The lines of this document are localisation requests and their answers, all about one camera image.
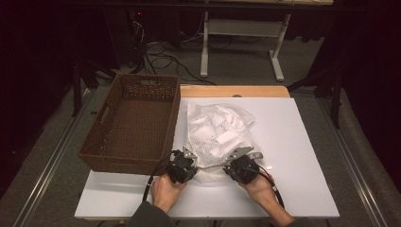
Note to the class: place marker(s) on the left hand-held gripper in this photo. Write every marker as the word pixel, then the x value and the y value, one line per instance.
pixel 183 167

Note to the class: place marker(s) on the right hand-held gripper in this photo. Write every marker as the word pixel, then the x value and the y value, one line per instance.
pixel 242 168

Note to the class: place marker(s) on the white shirt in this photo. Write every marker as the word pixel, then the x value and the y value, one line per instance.
pixel 227 137

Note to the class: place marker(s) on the brown woven basket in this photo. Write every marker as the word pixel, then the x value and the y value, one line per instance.
pixel 135 132

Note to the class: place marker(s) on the person's right hand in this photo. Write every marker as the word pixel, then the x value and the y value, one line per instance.
pixel 261 192

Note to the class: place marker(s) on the person's left hand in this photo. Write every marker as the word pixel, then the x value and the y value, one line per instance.
pixel 165 194

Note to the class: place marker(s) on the black metal stand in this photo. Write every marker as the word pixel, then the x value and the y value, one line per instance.
pixel 77 88
pixel 337 94

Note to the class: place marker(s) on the white-legged desk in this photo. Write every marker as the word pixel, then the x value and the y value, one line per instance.
pixel 242 28

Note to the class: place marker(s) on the black computer tower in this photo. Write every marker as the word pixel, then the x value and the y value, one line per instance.
pixel 123 38

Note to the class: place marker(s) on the metal floor rail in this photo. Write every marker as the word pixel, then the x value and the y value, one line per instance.
pixel 47 173
pixel 356 170

